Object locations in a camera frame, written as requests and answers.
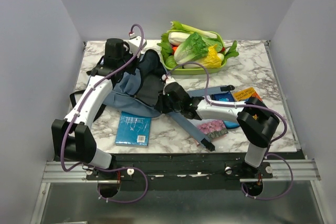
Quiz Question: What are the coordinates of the blue student backpack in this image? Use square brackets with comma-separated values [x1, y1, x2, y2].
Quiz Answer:
[68, 49, 236, 153]

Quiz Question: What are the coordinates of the teal blue book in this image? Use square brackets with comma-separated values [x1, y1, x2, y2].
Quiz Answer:
[115, 112, 152, 147]

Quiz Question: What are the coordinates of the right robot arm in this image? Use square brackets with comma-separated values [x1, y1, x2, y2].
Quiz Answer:
[155, 81, 280, 178]

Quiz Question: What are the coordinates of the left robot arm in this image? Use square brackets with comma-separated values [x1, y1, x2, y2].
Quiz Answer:
[51, 36, 144, 179]

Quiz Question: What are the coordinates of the green vegetable tray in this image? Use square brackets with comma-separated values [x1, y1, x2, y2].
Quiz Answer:
[158, 32, 227, 76]

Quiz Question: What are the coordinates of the green bok choy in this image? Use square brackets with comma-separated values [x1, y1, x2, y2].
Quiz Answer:
[165, 55, 179, 69]

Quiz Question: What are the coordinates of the orange carrot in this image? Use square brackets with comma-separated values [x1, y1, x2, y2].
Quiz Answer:
[172, 46, 178, 54]

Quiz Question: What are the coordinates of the designer fate flower book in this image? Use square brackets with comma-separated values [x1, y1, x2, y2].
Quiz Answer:
[190, 119, 228, 141]

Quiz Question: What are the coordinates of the blue dinosaur pencil case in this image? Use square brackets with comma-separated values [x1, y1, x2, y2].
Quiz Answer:
[211, 92, 239, 130]

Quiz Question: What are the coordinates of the green napa cabbage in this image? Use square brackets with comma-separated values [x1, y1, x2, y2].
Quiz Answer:
[174, 32, 208, 65]

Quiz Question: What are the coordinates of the yellow napa cabbage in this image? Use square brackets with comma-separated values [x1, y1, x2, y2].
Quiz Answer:
[183, 44, 224, 69]

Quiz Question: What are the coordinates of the celery stalk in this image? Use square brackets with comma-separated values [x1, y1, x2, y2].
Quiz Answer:
[169, 20, 217, 39]

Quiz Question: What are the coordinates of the orange blue children's book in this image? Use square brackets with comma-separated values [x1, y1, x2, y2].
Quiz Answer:
[233, 87, 262, 101]

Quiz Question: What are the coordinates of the spinach bunch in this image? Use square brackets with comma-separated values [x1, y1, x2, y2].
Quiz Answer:
[224, 40, 239, 60]

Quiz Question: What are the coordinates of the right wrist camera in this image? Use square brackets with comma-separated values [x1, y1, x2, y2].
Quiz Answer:
[162, 74, 176, 86]

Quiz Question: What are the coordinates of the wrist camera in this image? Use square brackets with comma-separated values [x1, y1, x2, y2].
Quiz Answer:
[162, 74, 176, 86]
[126, 36, 147, 54]

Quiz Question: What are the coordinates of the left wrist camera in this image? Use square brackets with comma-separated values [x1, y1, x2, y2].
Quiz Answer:
[126, 36, 147, 54]

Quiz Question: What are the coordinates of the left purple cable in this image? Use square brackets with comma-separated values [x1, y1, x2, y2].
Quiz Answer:
[59, 24, 149, 205]

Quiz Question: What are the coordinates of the purple cable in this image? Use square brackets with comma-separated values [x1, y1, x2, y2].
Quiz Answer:
[161, 63, 294, 200]
[59, 24, 149, 205]

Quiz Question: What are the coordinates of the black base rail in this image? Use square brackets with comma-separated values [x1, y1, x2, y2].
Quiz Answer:
[52, 152, 308, 192]

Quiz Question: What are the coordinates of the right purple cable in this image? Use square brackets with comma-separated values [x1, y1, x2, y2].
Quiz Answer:
[161, 63, 294, 200]

